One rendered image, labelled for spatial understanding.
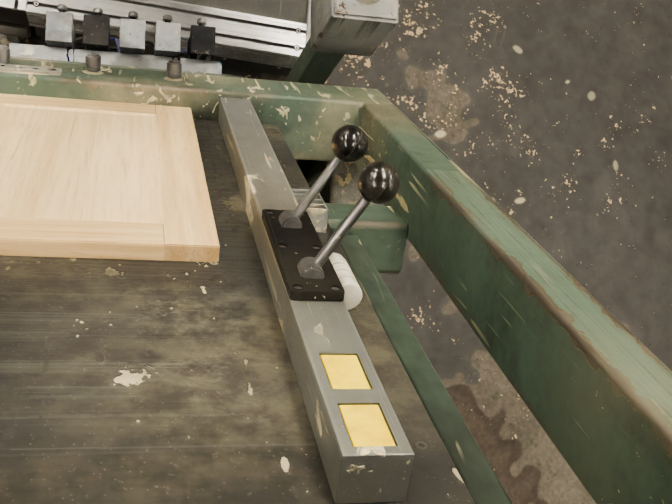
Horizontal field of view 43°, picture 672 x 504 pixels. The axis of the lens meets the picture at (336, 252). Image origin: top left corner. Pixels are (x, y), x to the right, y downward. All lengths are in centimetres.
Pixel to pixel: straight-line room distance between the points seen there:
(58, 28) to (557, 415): 113
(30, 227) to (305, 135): 66
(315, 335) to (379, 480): 16
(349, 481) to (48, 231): 46
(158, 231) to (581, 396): 46
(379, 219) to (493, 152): 140
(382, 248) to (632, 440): 58
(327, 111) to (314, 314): 77
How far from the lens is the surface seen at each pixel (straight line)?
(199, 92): 144
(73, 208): 100
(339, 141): 87
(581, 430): 78
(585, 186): 268
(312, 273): 78
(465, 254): 101
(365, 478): 59
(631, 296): 271
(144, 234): 92
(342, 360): 68
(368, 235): 119
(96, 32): 161
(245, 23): 224
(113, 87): 143
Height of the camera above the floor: 227
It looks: 74 degrees down
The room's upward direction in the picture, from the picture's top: 62 degrees clockwise
